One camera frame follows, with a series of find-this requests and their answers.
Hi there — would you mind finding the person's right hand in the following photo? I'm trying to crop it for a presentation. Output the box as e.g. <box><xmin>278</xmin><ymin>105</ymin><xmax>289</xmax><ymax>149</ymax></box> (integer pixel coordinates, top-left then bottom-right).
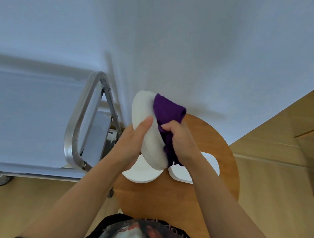
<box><xmin>157</xmin><ymin>119</ymin><xmax>204</xmax><ymax>171</ymax></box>

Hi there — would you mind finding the person's left hand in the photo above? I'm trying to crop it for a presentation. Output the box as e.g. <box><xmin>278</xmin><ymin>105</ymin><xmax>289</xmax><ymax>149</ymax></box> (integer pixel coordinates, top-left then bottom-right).
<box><xmin>106</xmin><ymin>113</ymin><xmax>154</xmax><ymax>175</ymax></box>

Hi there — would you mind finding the white oval dish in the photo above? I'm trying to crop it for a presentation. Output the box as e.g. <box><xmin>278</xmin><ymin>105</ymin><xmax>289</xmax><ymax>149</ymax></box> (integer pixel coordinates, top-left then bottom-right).
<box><xmin>127</xmin><ymin>90</ymin><xmax>175</xmax><ymax>172</ymax></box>

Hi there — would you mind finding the purple cloth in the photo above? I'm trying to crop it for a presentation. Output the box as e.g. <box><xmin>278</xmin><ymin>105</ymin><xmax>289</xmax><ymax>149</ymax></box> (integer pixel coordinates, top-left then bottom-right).
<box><xmin>148</xmin><ymin>93</ymin><xmax>189</xmax><ymax>168</ymax></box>

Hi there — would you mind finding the person's left forearm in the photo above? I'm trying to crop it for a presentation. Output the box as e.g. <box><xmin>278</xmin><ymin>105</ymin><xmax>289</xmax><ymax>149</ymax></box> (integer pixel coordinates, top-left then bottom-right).
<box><xmin>15</xmin><ymin>144</ymin><xmax>129</xmax><ymax>238</ymax></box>

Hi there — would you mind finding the person's right forearm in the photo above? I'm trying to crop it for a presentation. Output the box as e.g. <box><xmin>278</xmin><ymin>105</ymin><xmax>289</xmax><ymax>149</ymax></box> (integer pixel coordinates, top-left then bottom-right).
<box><xmin>178</xmin><ymin>152</ymin><xmax>294</xmax><ymax>238</ymax></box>

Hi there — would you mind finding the white round plate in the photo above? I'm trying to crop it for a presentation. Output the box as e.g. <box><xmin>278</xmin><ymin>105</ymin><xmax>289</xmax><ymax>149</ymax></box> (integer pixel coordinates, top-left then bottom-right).
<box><xmin>121</xmin><ymin>152</ymin><xmax>166</xmax><ymax>186</ymax></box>

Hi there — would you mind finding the white rounded square plate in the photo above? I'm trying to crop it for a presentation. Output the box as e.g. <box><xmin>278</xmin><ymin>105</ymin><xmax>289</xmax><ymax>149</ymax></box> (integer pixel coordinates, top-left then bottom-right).
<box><xmin>167</xmin><ymin>149</ymin><xmax>222</xmax><ymax>187</ymax></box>

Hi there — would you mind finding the round wooden table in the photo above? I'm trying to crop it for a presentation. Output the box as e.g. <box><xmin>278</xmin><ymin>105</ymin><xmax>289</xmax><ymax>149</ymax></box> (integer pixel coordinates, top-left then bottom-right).
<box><xmin>109</xmin><ymin>108</ymin><xmax>246</xmax><ymax>238</ymax></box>

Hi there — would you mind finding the black printed shirt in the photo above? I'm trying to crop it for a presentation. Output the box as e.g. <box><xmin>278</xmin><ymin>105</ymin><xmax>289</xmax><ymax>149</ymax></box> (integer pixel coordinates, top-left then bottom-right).
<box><xmin>82</xmin><ymin>211</ymin><xmax>209</xmax><ymax>238</ymax></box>

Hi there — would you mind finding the light wooden cabinet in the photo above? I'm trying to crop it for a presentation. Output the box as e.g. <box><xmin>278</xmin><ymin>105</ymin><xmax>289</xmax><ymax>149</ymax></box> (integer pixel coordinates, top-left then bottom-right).
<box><xmin>221</xmin><ymin>72</ymin><xmax>314</xmax><ymax>238</ymax></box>

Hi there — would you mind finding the bed with white sheet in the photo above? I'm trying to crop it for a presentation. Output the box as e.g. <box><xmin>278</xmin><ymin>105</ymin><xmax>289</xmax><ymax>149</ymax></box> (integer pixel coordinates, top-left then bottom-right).
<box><xmin>0</xmin><ymin>53</ymin><xmax>130</xmax><ymax>186</ymax></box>

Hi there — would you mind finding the metal bed rail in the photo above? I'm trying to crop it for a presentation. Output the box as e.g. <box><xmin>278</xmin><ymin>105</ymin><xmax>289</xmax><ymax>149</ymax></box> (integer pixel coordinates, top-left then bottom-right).
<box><xmin>62</xmin><ymin>69</ymin><xmax>127</xmax><ymax>175</ymax></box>

